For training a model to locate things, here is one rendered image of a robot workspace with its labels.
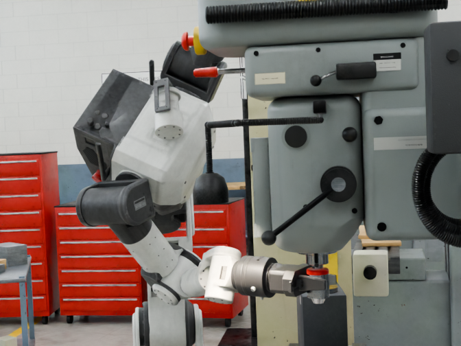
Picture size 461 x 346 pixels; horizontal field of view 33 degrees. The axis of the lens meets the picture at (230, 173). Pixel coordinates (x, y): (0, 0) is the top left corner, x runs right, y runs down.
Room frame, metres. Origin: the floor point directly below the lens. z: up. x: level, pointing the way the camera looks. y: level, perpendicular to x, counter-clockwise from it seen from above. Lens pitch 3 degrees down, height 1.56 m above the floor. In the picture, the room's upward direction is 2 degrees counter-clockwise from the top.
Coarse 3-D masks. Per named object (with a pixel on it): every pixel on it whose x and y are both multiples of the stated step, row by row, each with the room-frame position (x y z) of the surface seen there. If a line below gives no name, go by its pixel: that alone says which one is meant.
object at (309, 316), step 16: (336, 288) 2.13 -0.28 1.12; (304, 304) 2.09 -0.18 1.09; (320, 304) 2.09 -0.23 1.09; (336, 304) 2.09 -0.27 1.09; (304, 320) 2.09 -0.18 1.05; (320, 320) 2.09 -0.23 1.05; (336, 320) 2.09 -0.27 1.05; (304, 336) 2.10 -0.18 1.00; (320, 336) 2.09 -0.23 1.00; (336, 336) 2.09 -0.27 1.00
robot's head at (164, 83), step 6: (168, 78) 1.84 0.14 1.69; (156, 84) 1.83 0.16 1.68; (162, 84) 1.83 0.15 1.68; (168, 84) 1.82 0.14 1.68; (156, 90) 1.82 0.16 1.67; (168, 90) 1.82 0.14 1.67; (156, 96) 1.82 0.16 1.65; (168, 96) 1.81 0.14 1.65; (156, 102) 1.81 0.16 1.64; (168, 102) 1.80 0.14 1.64; (156, 108) 1.80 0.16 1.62; (162, 108) 1.79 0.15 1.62; (168, 108) 1.79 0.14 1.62
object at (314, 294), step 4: (312, 276) 1.62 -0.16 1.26; (316, 276) 1.62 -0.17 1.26; (320, 276) 1.62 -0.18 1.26; (324, 276) 1.62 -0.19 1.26; (328, 276) 1.63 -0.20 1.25; (328, 280) 1.63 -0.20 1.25; (328, 284) 1.63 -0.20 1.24; (328, 288) 1.63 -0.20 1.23; (308, 292) 1.63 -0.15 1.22; (312, 292) 1.62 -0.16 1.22; (316, 292) 1.62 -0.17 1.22; (320, 292) 1.62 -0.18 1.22; (324, 292) 1.62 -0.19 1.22; (328, 292) 1.63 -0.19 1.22; (308, 296) 1.64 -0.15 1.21; (312, 296) 1.62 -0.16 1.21; (316, 296) 1.62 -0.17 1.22; (320, 296) 1.62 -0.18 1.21; (324, 296) 1.62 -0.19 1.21; (328, 296) 1.63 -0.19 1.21
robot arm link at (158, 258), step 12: (156, 228) 1.90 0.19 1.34; (144, 240) 1.86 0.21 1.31; (156, 240) 1.89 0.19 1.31; (132, 252) 1.89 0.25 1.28; (144, 252) 1.88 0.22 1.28; (156, 252) 1.90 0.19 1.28; (168, 252) 1.93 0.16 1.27; (180, 252) 1.98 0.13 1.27; (192, 252) 1.98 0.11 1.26; (144, 264) 1.91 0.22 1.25; (156, 264) 1.91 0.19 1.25; (168, 264) 1.93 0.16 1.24; (144, 276) 1.95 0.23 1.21; (156, 276) 1.93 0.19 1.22; (156, 288) 1.93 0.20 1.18; (168, 288) 1.92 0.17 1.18; (168, 300) 1.95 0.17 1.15
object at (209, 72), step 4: (200, 68) 1.77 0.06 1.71; (204, 68) 1.77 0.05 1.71; (208, 68) 1.77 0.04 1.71; (212, 68) 1.76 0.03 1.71; (216, 68) 1.77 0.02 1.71; (236, 68) 1.76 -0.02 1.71; (240, 68) 1.76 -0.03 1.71; (244, 68) 1.76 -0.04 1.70; (196, 72) 1.77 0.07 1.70; (200, 72) 1.77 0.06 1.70; (204, 72) 1.76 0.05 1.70; (208, 72) 1.76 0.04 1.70; (212, 72) 1.76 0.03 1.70; (216, 72) 1.76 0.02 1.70; (220, 72) 1.76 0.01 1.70; (224, 72) 1.76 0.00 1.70; (228, 72) 1.76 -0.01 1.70; (232, 72) 1.76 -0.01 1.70; (236, 72) 1.76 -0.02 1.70; (240, 72) 1.76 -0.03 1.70; (244, 72) 1.76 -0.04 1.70; (196, 76) 1.77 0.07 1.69; (200, 76) 1.77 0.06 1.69; (204, 76) 1.77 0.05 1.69; (208, 76) 1.77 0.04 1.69; (212, 76) 1.77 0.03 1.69; (216, 76) 1.77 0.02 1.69
